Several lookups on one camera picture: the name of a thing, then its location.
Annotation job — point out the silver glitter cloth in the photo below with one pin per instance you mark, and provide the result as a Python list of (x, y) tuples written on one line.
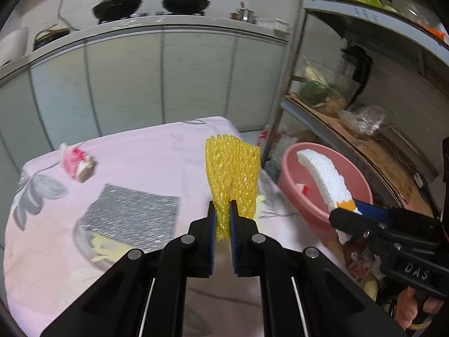
[(129, 214)]

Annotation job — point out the pink floral tablecloth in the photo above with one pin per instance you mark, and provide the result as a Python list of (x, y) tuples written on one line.
[(140, 154)]

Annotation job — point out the metal shelf rack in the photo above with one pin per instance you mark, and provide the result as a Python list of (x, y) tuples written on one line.
[(291, 63)]

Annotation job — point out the pink snack wrapper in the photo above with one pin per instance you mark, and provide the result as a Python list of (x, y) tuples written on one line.
[(75, 161)]

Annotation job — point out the white foam piece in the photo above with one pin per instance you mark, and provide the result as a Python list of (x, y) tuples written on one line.
[(326, 172)]

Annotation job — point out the red crumpled packaging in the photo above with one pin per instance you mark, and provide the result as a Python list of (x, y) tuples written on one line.
[(357, 263)]

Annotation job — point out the person's right hand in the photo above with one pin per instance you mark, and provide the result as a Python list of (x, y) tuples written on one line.
[(407, 305)]

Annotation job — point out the crumpled clear bag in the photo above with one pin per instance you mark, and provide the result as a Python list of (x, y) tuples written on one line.
[(364, 119)]

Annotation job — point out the grey kitchen cabinet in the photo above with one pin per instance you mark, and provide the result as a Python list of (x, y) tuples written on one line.
[(122, 84)]

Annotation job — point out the green melon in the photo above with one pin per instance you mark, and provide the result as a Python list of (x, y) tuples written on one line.
[(312, 93)]

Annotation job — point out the pink plastic basin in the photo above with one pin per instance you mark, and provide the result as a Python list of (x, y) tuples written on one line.
[(291, 168)]

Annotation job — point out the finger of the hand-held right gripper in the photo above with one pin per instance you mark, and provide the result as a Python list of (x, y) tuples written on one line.
[(371, 210), (350, 223)]

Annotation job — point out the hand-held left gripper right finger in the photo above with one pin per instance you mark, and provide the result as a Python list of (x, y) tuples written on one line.
[(233, 238)]

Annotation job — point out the dark pot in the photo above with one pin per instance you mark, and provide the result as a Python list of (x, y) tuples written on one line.
[(49, 38)]

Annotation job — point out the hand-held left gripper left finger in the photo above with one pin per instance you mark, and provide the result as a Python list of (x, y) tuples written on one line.
[(210, 224)]

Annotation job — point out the small metal pot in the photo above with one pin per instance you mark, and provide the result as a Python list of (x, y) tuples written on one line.
[(247, 14)]

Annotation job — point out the white appliance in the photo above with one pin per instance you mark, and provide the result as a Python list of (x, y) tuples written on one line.
[(14, 45)]

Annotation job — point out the red white scrap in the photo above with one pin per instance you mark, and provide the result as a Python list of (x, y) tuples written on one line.
[(303, 189)]

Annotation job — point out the yellow foam net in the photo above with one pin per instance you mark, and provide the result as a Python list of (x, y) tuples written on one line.
[(231, 168)]

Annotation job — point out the cardboard sheet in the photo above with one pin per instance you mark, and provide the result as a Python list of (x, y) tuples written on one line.
[(386, 158)]

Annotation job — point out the white box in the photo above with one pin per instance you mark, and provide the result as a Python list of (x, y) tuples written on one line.
[(280, 24)]

